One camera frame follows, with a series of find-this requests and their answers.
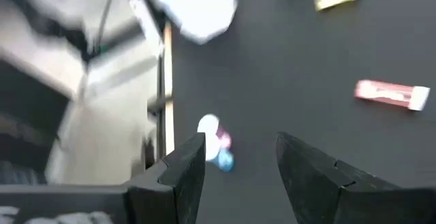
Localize black table frame wooden boards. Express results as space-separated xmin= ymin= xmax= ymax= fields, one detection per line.
xmin=146 ymin=21 xmax=176 ymax=170

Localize white hexagonal plant pot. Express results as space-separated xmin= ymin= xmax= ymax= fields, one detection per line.
xmin=134 ymin=0 xmax=238 ymax=45

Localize pink medicine bottle white cap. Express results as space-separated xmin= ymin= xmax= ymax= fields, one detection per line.
xmin=197 ymin=114 xmax=233 ymax=150

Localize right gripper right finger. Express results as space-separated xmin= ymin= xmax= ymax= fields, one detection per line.
xmin=277 ymin=131 xmax=401 ymax=224

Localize blue medicine bottle white cap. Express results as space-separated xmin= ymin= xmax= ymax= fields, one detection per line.
xmin=200 ymin=138 xmax=236 ymax=173

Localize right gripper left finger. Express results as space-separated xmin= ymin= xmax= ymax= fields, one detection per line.
xmin=127 ymin=132 xmax=207 ymax=224

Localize red medicine bottle white cap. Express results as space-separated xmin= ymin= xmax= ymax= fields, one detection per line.
xmin=353 ymin=79 xmax=431 ymax=112

